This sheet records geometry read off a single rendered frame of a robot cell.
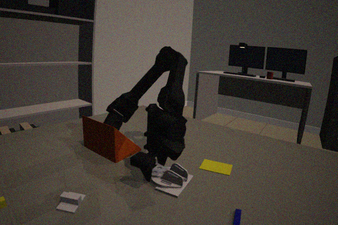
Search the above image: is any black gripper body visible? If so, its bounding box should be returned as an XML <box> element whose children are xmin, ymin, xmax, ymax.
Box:
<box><xmin>130</xmin><ymin>130</ymin><xmax>165</xmax><ymax>171</ymax></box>

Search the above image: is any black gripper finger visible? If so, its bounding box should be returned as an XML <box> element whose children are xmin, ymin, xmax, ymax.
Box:
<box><xmin>140</xmin><ymin>164</ymin><xmax>156</xmax><ymax>182</ymax></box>
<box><xmin>157</xmin><ymin>153</ymin><xmax>168</xmax><ymax>166</ymax></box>

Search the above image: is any yellow rectangular block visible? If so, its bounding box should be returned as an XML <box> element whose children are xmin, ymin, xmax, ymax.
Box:
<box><xmin>0</xmin><ymin>196</ymin><xmax>7</xmax><ymax>209</ymax></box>

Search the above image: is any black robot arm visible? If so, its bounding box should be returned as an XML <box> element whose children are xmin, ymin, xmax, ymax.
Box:
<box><xmin>103</xmin><ymin>46</ymin><xmax>188</xmax><ymax>160</ymax></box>

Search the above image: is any yellow flat rectangular plate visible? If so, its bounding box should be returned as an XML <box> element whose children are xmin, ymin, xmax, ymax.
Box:
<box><xmin>199</xmin><ymin>159</ymin><xmax>233</xmax><ymax>176</ymax></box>

